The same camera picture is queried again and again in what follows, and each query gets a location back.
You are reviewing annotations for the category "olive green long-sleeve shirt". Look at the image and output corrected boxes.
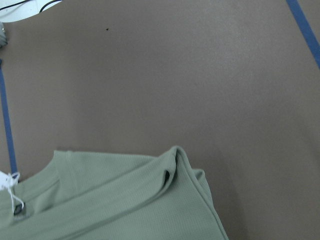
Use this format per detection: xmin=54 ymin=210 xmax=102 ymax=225
xmin=0 ymin=146 xmax=228 ymax=240

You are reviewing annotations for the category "white neck hang tag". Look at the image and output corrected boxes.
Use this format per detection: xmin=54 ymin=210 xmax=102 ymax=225
xmin=0 ymin=171 xmax=25 ymax=216

